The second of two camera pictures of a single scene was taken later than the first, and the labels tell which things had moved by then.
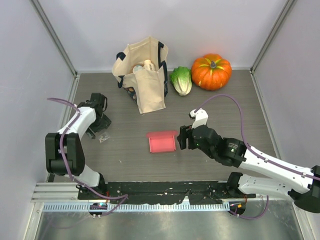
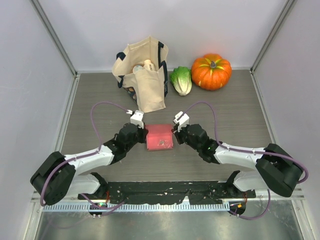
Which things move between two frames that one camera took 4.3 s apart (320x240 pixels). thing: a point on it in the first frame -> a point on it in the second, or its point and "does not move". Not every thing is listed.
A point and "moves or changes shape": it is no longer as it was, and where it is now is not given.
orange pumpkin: x=212 y=72 does not move
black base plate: x=140 y=193 does not move
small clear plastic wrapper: x=103 y=137 -> x=164 y=143
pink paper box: x=162 y=141 moves or changes shape
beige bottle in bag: x=148 y=65 does not move
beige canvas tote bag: x=141 y=70 does not move
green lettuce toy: x=180 y=77 does not move
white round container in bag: x=137 y=67 does not move
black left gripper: x=105 y=123 -> x=143 y=132
